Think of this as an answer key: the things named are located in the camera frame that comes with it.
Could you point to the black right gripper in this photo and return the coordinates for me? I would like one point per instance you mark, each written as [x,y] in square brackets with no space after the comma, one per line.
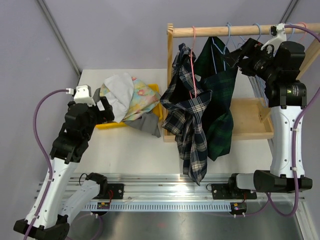
[251,49]

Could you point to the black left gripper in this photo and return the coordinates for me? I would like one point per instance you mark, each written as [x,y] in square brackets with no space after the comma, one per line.
[106,114]

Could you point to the white grey garment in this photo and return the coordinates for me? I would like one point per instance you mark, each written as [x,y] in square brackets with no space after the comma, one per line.
[120,90]

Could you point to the dark green plaid skirt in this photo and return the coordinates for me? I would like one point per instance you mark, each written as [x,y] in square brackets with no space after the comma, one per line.
[218,77]

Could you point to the pastel floral garment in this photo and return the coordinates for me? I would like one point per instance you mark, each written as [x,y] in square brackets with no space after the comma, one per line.
[128,96]

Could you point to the grey pleated skirt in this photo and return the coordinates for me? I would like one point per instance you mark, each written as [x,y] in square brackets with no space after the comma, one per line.
[147,125]

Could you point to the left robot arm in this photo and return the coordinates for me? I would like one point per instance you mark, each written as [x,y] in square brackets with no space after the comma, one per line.
[49,219]

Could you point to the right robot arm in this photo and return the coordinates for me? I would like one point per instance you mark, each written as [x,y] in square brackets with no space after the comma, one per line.
[286,96]

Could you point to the navy white plaid skirt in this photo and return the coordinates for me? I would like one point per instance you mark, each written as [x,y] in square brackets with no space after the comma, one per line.
[185,102]

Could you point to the yellow plastic tray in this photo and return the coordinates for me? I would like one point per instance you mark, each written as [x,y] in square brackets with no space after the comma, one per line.
[157,110]

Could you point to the wooden clothes rack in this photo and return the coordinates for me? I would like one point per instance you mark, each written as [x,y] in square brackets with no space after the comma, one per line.
[251,120]

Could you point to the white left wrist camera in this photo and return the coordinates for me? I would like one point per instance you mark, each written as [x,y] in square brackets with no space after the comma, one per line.
[82,95]

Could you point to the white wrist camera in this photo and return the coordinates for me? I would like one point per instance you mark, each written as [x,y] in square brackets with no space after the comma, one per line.
[278,36]
[82,95]

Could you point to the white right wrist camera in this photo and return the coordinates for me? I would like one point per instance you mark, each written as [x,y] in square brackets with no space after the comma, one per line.
[278,36]

